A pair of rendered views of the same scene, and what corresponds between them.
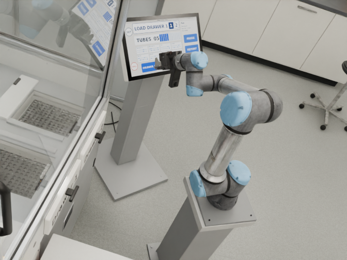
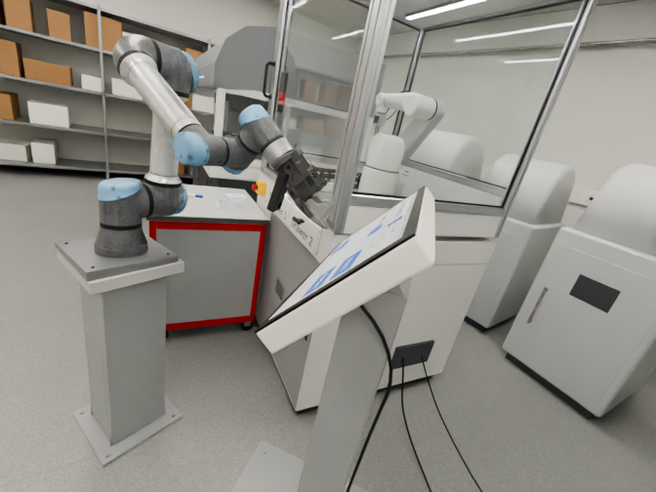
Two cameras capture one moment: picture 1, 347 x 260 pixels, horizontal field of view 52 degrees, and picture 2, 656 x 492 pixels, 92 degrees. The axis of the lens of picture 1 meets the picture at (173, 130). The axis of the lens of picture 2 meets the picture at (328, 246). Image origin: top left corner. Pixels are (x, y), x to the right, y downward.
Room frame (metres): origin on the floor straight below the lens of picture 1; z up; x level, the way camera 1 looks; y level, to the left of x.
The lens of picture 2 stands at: (2.24, -0.13, 1.30)
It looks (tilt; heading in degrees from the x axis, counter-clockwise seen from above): 21 degrees down; 154
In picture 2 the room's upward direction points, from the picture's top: 12 degrees clockwise
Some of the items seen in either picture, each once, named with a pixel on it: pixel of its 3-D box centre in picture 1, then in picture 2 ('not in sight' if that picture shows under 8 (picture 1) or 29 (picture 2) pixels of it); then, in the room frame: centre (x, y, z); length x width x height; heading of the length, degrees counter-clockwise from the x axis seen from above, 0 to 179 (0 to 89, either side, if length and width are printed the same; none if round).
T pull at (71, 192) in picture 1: (71, 192); not in sight; (0.73, 0.26, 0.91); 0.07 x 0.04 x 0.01; 5
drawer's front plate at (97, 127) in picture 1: (92, 139); (304, 227); (1.04, 0.32, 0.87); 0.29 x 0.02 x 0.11; 5
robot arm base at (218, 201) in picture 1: (224, 191); (121, 234); (1.10, -0.33, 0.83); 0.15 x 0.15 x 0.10
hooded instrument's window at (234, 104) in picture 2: not in sight; (263, 127); (-1.01, 0.49, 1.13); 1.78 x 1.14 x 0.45; 5
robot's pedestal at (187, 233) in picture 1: (193, 236); (126, 345); (1.10, -0.33, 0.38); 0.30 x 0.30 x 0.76; 31
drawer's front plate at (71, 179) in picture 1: (63, 195); (280, 205); (0.73, 0.29, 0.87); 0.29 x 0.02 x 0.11; 5
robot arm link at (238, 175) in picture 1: (233, 177); (123, 200); (1.09, -0.33, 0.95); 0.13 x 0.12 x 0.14; 126
